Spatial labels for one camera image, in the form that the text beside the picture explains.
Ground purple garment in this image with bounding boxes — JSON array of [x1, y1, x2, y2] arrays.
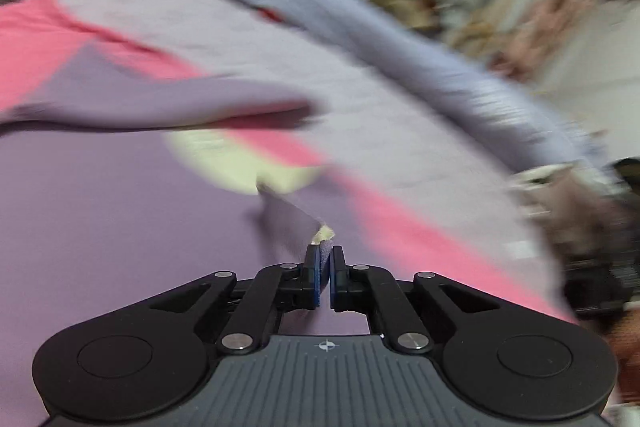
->
[[0, 41, 371, 427]]

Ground light blue duvet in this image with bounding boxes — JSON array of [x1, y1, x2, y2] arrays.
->
[[238, 0, 608, 172]]

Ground grey quilted bedsheet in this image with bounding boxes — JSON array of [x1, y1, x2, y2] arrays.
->
[[60, 0, 566, 314]]

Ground pink towel blanket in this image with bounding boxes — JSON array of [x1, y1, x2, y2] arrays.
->
[[1, 0, 561, 347]]

